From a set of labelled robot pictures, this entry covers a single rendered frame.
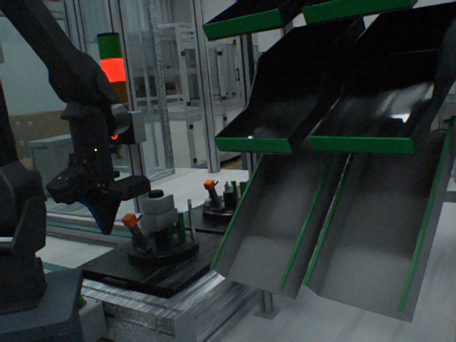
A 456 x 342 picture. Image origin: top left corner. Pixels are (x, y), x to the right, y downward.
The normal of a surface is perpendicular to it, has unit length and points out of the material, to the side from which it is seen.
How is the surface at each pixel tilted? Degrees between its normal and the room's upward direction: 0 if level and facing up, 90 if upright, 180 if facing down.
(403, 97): 25
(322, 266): 90
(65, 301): 0
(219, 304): 90
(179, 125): 90
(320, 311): 0
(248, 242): 45
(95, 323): 90
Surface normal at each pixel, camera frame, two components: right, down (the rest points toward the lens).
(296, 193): -0.54, -0.53
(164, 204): 0.85, 0.04
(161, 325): -0.53, 0.23
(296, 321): -0.10, -0.97
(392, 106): -0.36, -0.79
